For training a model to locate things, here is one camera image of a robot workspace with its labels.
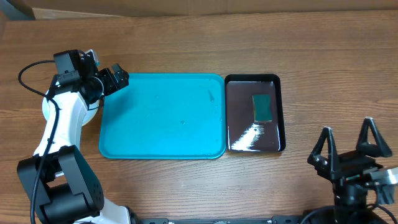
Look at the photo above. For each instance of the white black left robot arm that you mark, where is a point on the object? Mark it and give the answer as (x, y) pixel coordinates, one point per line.
(61, 186)

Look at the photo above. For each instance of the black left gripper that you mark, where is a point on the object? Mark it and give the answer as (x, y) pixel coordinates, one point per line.
(122, 81)

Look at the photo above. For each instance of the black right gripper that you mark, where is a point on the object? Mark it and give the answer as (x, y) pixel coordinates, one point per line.
(352, 164)

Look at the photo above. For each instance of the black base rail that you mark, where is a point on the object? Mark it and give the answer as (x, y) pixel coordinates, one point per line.
(276, 219)

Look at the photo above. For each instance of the black water tray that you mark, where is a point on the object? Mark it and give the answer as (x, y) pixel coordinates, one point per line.
(244, 134)

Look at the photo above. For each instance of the green sponge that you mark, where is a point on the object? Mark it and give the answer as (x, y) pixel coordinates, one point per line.
(262, 108)

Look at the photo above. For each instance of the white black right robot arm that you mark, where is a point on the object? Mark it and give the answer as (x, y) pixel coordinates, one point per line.
(325, 147)

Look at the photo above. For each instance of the cardboard backboard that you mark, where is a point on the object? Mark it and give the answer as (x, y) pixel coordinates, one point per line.
(206, 7)

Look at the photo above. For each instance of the teal plastic tray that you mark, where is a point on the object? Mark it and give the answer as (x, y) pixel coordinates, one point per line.
(165, 116)

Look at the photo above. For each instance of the light blue plate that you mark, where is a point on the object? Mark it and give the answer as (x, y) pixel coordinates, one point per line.
(90, 113)

